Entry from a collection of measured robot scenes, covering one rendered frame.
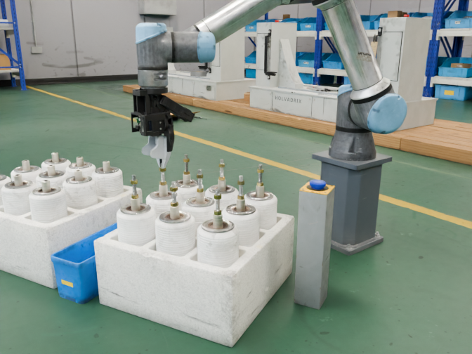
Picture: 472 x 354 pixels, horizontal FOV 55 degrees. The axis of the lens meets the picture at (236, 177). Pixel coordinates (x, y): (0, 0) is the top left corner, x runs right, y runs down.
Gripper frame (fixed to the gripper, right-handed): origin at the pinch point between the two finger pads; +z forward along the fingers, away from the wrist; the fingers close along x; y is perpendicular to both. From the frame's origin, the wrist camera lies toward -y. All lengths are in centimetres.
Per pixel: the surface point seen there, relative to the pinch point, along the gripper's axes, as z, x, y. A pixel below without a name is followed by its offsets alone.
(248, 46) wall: -17, -584, -577
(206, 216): 11.6, 15.4, -2.3
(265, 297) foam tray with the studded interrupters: 31.8, 29.2, -10.3
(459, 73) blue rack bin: 5, -126, -478
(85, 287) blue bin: 29.8, -2.5, 23.9
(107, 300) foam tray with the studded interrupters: 32.6, 2.6, 20.6
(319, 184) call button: 1.6, 36.6, -20.3
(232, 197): 10.4, 11.3, -14.4
